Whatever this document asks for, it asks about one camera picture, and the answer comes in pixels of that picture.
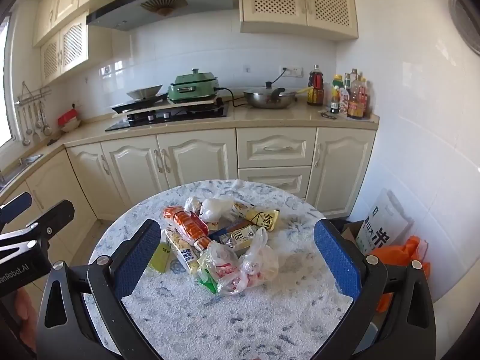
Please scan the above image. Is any yellow green packet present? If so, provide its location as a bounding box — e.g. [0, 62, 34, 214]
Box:
[148, 242, 171, 274]

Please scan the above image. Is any green electric cooker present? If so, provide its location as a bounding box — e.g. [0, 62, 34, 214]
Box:
[167, 68, 222, 103]

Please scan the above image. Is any beige stone countertop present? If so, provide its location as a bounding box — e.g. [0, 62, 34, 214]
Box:
[0, 99, 380, 196]

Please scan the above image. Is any brown bar wrapper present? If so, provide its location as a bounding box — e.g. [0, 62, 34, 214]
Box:
[223, 221, 256, 235]

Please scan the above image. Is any orange sausage packet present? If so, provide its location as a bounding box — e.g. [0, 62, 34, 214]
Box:
[162, 205, 211, 250]

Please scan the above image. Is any clear amber oil bottle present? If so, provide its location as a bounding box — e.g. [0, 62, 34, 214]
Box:
[356, 73, 372, 119]

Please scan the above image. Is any cream snack wrapper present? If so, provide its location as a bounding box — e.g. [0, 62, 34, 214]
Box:
[232, 201, 257, 218]

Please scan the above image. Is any plain panel cream drawer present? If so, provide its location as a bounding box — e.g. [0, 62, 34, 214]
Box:
[238, 166, 312, 199]

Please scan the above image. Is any cream cabinet door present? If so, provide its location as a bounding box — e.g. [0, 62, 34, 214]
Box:
[100, 135, 169, 211]
[67, 143, 113, 220]
[305, 127, 377, 218]
[24, 152, 100, 271]
[157, 129, 239, 192]

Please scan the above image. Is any cream lattice wall cabinet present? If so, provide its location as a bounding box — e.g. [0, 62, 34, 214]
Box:
[238, 0, 361, 40]
[39, 11, 90, 87]

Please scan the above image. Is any clear white plastic bag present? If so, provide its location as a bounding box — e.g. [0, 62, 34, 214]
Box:
[200, 195, 237, 223]

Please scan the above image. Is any steel utensil rail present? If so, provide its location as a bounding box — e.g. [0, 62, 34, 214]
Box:
[15, 82, 52, 105]

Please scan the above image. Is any red yellow label bottle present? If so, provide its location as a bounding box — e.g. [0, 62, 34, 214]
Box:
[347, 69, 365, 120]

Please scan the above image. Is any red white bowl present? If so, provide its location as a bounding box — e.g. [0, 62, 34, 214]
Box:
[57, 109, 81, 133]

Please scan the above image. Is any black gas stove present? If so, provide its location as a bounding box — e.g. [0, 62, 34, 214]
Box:
[105, 103, 229, 133]

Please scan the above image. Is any black power cable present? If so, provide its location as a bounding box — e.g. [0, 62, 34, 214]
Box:
[219, 68, 289, 107]

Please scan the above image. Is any dark sauce bottle red label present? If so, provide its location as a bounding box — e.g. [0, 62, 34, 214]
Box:
[307, 65, 325, 106]

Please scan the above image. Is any orange plastic bag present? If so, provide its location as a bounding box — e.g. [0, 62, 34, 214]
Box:
[369, 235, 432, 314]

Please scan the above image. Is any yellow cap green label bottle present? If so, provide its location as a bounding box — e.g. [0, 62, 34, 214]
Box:
[330, 75, 344, 114]

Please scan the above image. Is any white label sauce bottle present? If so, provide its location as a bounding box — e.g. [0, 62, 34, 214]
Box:
[339, 73, 353, 115]

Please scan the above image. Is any clear red print plastic bag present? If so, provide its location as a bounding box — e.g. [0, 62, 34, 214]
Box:
[197, 227, 280, 296]

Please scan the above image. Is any steel sink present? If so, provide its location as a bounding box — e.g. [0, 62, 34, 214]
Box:
[0, 154, 44, 192]

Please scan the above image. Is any yellow snack packet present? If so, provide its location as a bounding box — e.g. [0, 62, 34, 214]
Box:
[245, 209, 281, 233]

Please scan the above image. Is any arched panel cream drawer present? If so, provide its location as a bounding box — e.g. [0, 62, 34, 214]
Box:
[236, 127, 317, 169]

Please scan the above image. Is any black griddle pan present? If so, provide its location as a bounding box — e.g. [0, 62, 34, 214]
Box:
[112, 92, 169, 111]

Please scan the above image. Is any white rice bag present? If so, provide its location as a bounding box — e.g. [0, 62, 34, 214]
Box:
[354, 187, 413, 256]

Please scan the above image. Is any person's left hand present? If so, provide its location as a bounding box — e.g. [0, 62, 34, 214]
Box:
[13, 287, 39, 350]

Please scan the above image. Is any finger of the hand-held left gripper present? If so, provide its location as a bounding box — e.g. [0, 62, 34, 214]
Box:
[22, 199, 76, 241]
[0, 192, 32, 226]

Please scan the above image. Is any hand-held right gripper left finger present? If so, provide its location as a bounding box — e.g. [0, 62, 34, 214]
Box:
[35, 218, 162, 360]

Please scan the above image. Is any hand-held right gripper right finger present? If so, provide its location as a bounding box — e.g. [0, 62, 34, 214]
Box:
[314, 218, 447, 360]

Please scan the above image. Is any steel wok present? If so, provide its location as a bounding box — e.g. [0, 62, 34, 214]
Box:
[243, 81, 301, 109]

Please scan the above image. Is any kitchen window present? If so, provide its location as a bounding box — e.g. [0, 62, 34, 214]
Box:
[0, 15, 16, 147]

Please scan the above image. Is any cardboard box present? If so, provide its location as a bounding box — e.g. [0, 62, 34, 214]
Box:
[339, 219, 370, 250]

